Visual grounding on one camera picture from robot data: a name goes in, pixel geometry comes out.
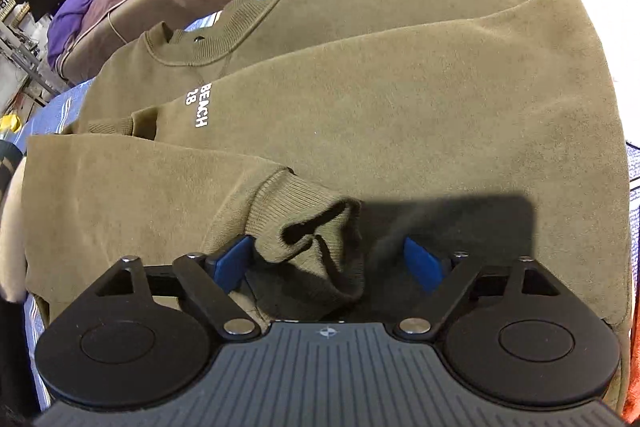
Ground red orange cloth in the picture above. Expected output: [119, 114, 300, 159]
[623, 307, 640, 424]

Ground checkered navy cream blanket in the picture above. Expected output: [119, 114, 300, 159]
[1, 140, 27, 303]

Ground purple cloth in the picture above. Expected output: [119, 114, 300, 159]
[47, 0, 96, 69]

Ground olive green sweatshirt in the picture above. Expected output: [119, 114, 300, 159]
[22, 0, 633, 413]

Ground white cloth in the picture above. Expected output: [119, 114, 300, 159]
[580, 0, 640, 146]

